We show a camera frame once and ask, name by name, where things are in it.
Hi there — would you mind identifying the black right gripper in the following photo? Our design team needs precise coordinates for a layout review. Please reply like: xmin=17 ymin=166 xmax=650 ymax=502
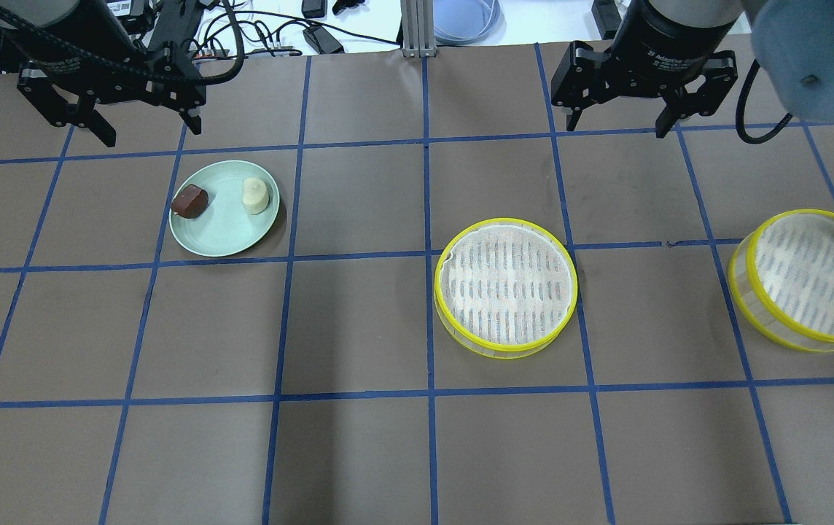
xmin=550 ymin=4 xmax=739 ymax=139

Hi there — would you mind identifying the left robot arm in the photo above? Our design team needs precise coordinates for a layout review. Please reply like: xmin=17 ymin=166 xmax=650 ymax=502
xmin=0 ymin=1 xmax=208 ymax=147

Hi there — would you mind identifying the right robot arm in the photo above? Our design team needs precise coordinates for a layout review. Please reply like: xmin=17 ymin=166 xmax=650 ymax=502
xmin=550 ymin=1 xmax=834 ymax=145

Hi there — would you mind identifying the pale green plate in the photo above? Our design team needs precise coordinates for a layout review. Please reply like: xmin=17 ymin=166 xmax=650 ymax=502
xmin=169 ymin=160 xmax=281 ymax=258

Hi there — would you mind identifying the yellow steamer tray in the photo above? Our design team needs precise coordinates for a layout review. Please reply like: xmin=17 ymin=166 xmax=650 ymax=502
xmin=727 ymin=209 xmax=834 ymax=353
xmin=433 ymin=218 xmax=580 ymax=361

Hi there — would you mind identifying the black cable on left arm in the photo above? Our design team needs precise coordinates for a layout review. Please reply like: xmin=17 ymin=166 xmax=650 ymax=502
xmin=0 ymin=0 xmax=246 ymax=85

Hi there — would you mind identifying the brown bun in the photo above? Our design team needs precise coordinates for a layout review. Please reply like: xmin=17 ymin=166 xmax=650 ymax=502
xmin=171 ymin=184 xmax=209 ymax=219

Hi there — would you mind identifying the blue tape roll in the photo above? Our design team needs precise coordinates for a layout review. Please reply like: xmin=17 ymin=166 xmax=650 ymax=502
xmin=432 ymin=1 xmax=502 ymax=46

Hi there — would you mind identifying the aluminium frame post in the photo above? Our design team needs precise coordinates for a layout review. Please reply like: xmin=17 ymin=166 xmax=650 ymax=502
xmin=400 ymin=0 xmax=437 ymax=58

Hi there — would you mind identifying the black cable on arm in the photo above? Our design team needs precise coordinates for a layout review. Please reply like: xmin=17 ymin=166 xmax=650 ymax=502
xmin=735 ymin=60 xmax=794 ymax=145
xmin=0 ymin=0 xmax=246 ymax=85

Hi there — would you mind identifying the black power adapter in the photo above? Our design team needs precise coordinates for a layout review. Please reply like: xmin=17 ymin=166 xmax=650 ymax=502
xmin=303 ymin=26 xmax=345 ymax=55

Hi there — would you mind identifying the white bun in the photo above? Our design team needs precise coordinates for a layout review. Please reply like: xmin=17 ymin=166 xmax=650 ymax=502
xmin=241 ymin=177 xmax=270 ymax=215

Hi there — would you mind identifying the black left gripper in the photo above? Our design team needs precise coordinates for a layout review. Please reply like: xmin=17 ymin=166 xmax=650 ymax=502
xmin=1 ymin=15 xmax=206 ymax=147

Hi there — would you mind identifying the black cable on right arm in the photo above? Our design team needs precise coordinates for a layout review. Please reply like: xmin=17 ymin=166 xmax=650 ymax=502
xmin=735 ymin=60 xmax=794 ymax=145

